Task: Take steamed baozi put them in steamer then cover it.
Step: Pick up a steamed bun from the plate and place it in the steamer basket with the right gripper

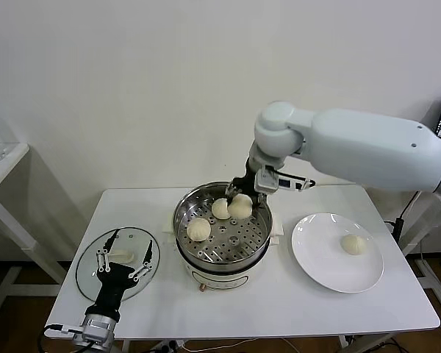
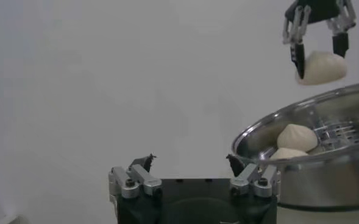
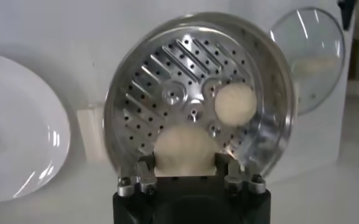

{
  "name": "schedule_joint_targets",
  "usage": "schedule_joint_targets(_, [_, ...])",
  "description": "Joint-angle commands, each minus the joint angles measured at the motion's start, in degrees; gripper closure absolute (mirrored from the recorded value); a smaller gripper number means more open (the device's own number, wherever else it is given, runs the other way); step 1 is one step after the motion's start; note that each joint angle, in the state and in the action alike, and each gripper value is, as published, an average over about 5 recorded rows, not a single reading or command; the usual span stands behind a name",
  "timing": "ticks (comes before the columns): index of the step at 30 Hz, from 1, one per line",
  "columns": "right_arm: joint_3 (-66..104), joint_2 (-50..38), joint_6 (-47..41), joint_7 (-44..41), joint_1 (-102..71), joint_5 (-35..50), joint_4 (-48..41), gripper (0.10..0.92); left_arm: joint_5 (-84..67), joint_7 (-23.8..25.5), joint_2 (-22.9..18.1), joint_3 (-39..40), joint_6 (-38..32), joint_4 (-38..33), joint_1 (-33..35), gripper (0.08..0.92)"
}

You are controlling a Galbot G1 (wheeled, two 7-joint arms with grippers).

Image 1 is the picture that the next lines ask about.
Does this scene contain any round white plate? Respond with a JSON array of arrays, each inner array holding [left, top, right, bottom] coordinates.
[[290, 213, 385, 294]]

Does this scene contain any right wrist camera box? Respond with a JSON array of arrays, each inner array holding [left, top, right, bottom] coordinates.
[[255, 167, 315, 194]]

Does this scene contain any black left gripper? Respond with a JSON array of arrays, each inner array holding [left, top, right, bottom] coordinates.
[[87, 228, 154, 318]]

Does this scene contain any stainless steel steamer basket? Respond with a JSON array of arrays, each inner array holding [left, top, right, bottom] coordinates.
[[173, 180, 273, 271]]

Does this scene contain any white electric cooking pot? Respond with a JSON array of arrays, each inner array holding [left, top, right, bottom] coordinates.
[[162, 211, 284, 293]]

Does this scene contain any white steamed baozi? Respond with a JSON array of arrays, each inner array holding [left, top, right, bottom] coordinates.
[[340, 234, 367, 255], [211, 198, 232, 221], [186, 217, 212, 242], [227, 194, 254, 220]]

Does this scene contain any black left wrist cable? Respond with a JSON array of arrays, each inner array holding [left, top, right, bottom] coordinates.
[[36, 324, 85, 351]]

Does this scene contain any white side table with jar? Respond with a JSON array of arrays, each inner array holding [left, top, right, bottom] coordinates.
[[0, 142, 69, 319]]

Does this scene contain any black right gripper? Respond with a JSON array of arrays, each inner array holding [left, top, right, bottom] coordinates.
[[224, 157, 268, 214]]

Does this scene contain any black cable with adapter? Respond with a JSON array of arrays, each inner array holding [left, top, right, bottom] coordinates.
[[384, 190, 418, 240]]

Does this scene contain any round glass pot lid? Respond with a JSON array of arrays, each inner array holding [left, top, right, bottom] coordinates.
[[75, 227, 161, 303]]

